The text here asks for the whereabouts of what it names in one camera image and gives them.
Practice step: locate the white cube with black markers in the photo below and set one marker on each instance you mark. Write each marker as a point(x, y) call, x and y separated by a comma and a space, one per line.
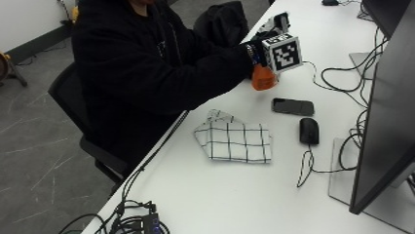
point(284, 54)

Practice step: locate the yellow object by wall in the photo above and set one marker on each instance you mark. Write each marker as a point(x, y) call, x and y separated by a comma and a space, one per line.
point(74, 14)

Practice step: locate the person in black hoodie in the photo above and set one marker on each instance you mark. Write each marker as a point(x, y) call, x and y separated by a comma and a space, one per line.
point(129, 71)

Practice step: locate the black computer mouse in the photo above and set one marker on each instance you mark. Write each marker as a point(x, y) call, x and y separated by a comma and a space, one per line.
point(308, 130)

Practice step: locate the small black desk device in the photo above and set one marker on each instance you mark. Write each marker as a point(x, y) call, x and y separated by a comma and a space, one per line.
point(330, 2)

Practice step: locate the black backpack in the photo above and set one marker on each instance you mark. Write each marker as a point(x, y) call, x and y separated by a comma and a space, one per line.
point(221, 22)

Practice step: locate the large black monitor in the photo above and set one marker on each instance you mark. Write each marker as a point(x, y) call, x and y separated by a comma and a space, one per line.
point(388, 130)

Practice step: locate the small black monitor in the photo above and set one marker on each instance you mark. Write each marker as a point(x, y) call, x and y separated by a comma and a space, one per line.
point(384, 13)

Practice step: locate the grey monitor base plate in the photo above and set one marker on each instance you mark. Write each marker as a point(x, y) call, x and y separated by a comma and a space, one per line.
point(362, 63)

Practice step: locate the black office chair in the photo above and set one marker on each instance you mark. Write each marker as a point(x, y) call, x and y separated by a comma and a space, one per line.
point(70, 97)

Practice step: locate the black usb hub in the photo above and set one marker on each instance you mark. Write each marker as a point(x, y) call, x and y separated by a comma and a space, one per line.
point(150, 222)

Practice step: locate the brown stool with black legs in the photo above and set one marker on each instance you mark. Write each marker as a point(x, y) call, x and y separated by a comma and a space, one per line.
point(6, 68)

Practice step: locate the silver monitor stand base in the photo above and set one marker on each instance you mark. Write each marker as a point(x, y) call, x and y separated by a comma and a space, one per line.
point(340, 182)

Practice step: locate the white black-checked cloth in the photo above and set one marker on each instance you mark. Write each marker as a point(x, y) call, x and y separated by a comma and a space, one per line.
point(235, 143)

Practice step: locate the orange spray bottle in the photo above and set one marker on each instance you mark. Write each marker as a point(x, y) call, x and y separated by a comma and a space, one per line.
point(262, 79)

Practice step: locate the black smartphone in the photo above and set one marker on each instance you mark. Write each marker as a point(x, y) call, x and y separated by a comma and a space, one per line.
point(292, 106)

